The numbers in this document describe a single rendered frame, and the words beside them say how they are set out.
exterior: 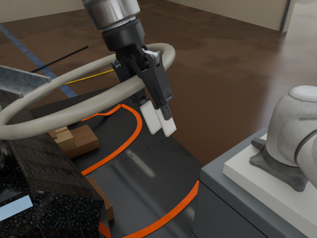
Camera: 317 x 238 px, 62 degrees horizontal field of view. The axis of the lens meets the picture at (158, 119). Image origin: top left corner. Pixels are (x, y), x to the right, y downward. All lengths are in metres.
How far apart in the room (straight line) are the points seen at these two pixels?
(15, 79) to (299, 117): 0.91
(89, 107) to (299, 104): 0.55
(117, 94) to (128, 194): 1.45
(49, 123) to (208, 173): 0.61
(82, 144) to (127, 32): 1.76
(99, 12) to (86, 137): 1.83
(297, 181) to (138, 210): 1.14
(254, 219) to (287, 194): 0.13
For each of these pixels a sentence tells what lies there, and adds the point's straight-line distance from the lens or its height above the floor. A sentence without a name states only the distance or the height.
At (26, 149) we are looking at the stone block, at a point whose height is 0.75.
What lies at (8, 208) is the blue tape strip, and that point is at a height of 0.78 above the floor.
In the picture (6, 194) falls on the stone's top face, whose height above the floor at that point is 0.80.
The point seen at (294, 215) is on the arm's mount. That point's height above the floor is 0.84.
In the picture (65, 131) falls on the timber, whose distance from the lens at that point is 2.19.
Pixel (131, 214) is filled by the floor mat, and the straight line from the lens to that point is 1.80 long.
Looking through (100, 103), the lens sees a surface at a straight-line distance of 0.49.
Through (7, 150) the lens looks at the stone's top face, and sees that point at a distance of 1.17.
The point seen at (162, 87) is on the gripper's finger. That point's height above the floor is 1.26.
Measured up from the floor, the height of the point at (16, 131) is 1.19.
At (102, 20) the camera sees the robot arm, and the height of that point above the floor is 1.37.
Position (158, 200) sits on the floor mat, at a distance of 1.85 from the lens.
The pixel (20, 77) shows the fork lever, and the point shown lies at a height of 1.08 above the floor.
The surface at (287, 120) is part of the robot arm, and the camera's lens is 0.81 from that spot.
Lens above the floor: 1.49
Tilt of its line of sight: 36 degrees down
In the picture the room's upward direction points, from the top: straight up
